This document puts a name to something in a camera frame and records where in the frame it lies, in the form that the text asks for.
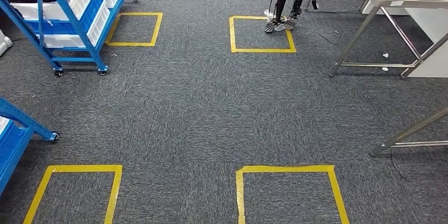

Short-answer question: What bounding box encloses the yellow floor tape rectangle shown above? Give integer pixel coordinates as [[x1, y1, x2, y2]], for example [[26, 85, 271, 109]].
[[235, 164, 351, 224]]

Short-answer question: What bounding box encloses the stainless steel workbench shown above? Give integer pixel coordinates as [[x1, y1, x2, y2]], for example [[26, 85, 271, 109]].
[[369, 106, 448, 156]]

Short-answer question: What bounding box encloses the white crumpled floor scrap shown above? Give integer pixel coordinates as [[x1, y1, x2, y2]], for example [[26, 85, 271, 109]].
[[263, 8, 278, 23]]

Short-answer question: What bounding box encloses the white plastic object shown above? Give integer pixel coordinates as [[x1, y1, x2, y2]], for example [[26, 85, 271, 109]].
[[0, 30, 13, 57]]

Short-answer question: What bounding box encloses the white cabinet block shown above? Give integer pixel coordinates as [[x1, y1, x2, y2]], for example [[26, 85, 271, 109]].
[[344, 0, 448, 79]]

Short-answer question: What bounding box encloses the blue plastic bin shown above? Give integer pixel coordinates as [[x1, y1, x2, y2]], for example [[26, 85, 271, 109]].
[[26, 0, 105, 36], [0, 120, 34, 195]]

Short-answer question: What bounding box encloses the black floor cable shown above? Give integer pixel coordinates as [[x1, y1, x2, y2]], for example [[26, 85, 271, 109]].
[[316, 31, 341, 45]]

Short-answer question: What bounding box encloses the blue wheeled shelf rack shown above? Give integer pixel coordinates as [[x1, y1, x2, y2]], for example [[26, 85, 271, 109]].
[[0, 97, 60, 197], [0, 0, 139, 77]]

